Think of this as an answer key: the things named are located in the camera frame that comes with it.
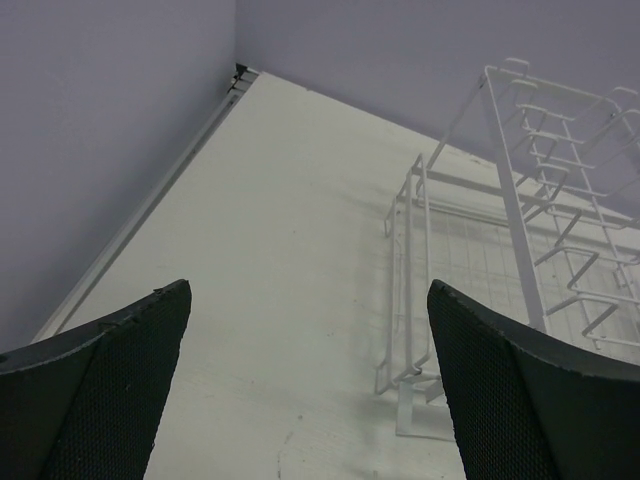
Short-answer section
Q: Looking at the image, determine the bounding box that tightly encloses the white wire dish rack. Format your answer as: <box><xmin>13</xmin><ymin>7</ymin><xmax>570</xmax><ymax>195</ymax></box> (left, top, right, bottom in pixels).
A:
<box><xmin>374</xmin><ymin>58</ymin><xmax>639</xmax><ymax>441</ymax></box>

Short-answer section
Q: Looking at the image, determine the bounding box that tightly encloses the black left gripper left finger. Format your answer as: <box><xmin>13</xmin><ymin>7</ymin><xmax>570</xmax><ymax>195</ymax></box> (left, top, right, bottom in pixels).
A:
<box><xmin>1</xmin><ymin>279</ymin><xmax>192</xmax><ymax>479</ymax></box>

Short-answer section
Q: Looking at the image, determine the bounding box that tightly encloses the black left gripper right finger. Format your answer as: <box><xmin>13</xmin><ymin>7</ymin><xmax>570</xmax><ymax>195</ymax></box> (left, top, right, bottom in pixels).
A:
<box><xmin>427</xmin><ymin>280</ymin><xmax>639</xmax><ymax>479</ymax></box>

